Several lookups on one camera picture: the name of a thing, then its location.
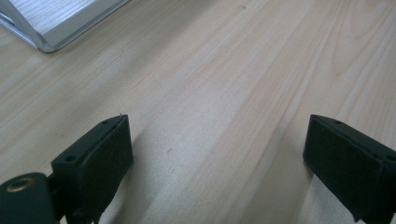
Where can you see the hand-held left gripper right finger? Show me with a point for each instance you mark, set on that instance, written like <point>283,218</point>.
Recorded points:
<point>348,161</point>

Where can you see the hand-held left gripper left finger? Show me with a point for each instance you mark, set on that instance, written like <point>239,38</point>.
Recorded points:
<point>93,158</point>

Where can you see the silver metal tray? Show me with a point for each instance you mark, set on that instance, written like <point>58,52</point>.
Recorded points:
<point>53,21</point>

